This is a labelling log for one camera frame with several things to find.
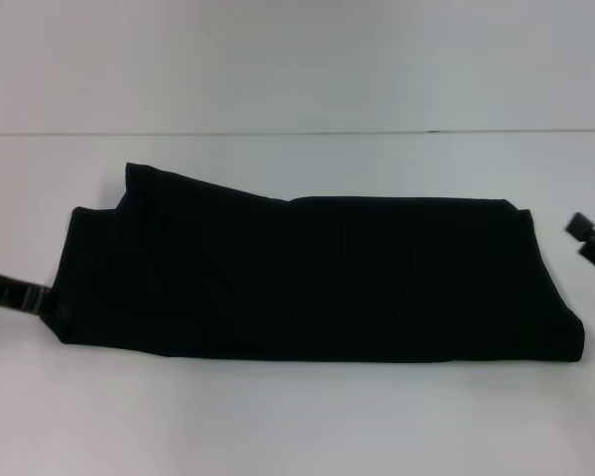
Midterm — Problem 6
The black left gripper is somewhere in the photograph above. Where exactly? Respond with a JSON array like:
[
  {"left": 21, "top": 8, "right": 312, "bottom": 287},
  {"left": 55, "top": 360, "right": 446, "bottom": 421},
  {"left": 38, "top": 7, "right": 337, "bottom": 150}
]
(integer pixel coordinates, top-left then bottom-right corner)
[{"left": 0, "top": 267, "right": 60, "bottom": 318}]

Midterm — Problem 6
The black T-shirt with white lettering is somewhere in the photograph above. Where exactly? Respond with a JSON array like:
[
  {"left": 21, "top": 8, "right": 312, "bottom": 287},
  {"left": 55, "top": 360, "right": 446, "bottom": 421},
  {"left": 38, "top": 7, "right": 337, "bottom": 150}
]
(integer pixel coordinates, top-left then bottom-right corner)
[{"left": 42, "top": 161, "right": 587, "bottom": 366}]

